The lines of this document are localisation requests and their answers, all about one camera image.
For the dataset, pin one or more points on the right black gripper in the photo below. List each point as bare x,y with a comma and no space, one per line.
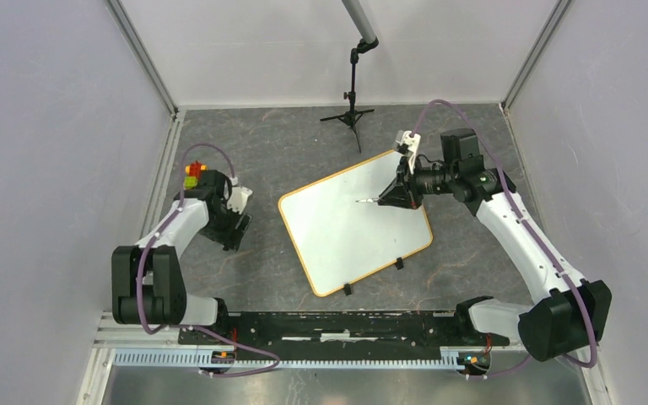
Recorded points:
397,194

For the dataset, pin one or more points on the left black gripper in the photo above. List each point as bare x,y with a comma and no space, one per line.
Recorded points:
233,240

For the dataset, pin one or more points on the black whiteboard marker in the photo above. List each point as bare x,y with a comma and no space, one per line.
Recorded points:
368,200

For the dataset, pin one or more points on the yellow framed whiteboard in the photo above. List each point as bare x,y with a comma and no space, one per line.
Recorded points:
340,241

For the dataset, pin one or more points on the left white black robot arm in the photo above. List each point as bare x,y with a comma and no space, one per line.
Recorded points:
147,285

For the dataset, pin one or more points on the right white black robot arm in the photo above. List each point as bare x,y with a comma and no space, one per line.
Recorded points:
568,313

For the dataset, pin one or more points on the colourful toy block car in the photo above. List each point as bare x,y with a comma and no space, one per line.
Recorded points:
194,174

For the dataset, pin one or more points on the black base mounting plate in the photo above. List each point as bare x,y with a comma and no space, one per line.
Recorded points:
351,335

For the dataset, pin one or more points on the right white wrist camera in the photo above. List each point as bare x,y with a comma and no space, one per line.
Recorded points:
406,144

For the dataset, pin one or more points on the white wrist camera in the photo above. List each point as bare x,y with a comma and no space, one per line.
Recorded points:
406,144
238,197

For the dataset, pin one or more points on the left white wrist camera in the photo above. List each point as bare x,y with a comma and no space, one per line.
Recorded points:
238,197

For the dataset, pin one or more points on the black tripod camera stand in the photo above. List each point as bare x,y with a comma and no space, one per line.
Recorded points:
351,117

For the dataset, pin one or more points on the grey camera boom pole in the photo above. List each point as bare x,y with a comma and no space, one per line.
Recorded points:
360,20

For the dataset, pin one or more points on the slotted aluminium cable rail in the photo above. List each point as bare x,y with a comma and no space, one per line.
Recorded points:
208,359

